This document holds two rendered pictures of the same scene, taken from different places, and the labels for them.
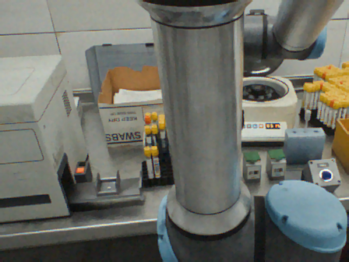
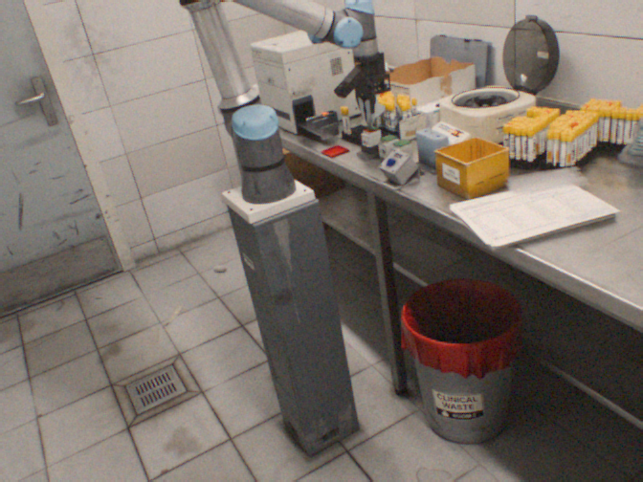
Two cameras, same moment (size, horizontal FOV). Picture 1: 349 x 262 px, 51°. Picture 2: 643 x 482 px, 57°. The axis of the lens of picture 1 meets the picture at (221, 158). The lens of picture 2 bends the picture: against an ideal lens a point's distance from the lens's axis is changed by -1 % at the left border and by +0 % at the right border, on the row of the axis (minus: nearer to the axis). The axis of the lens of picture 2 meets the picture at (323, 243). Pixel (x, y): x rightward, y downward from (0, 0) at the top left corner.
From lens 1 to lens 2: 1.63 m
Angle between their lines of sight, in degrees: 61
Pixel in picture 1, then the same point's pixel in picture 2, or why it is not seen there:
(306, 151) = (428, 153)
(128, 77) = (441, 68)
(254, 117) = (450, 120)
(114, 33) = (448, 25)
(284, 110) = (467, 120)
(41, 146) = (285, 80)
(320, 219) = (242, 117)
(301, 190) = (261, 110)
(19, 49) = (397, 30)
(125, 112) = not seen: hidden behind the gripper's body
